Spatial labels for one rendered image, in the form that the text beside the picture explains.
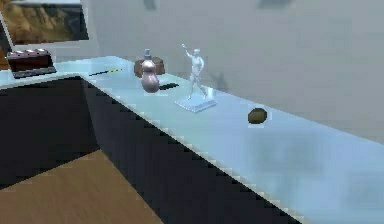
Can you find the pale blue human statue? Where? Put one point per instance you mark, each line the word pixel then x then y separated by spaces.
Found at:
pixel 196 71

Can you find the small flat black object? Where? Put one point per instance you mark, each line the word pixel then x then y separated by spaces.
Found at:
pixel 168 86

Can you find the dark red toaster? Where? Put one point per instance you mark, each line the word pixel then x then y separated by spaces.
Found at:
pixel 30 62

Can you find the black counter with pale top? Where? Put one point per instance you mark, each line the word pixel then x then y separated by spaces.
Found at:
pixel 206 143

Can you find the brown bread loaf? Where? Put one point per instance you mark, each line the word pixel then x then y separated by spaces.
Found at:
pixel 160 66

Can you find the brown round potato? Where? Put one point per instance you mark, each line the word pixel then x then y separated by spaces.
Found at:
pixel 257 115

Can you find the framed brown landscape picture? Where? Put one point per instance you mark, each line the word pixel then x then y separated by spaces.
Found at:
pixel 43 21

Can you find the black and yellow pencil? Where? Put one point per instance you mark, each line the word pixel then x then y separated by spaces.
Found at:
pixel 105 71

